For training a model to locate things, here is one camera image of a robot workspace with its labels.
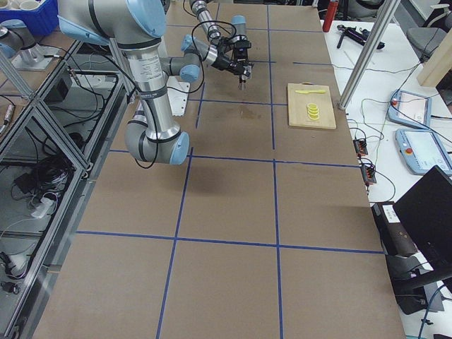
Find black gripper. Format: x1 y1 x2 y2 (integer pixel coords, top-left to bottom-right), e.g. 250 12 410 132
212 54 251 90
232 41 254 78

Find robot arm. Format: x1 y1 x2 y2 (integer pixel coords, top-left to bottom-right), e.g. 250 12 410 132
58 1 253 165
187 1 254 90

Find wooden cutting board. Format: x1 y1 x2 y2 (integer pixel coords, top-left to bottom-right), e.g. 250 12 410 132
287 83 336 130

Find yellow plastic knife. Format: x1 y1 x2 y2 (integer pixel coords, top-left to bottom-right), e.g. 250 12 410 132
294 89 326 95

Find red bottle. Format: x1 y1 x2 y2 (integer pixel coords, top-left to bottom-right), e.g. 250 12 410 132
322 0 339 32

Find brown table mat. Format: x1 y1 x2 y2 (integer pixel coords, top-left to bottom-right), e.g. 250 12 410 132
34 4 405 338

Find left teach pendant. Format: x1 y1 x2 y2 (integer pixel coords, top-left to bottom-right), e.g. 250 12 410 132
387 90 432 129

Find teach pendant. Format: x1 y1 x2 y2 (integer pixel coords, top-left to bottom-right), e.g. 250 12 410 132
387 90 432 129
395 129 451 176

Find grey office chair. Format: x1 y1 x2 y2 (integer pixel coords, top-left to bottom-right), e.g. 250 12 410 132
406 3 451 62

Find right teach pendant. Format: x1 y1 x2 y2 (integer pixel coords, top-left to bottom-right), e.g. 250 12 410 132
395 129 451 176

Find blue plastic bin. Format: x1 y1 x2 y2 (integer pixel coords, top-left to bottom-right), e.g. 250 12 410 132
1 0 59 36

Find black laptop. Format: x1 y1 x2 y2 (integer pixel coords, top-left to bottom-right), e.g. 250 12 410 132
393 165 452 269

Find black box device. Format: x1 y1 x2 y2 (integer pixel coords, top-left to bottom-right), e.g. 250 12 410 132
371 201 417 258

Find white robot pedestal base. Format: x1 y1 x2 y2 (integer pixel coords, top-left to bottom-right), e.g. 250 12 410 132
167 76 190 117

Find aluminium frame post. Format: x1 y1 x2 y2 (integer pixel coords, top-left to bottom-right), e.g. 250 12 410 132
338 0 400 110

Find wooden post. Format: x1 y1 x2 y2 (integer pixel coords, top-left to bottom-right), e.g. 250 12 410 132
417 30 452 87

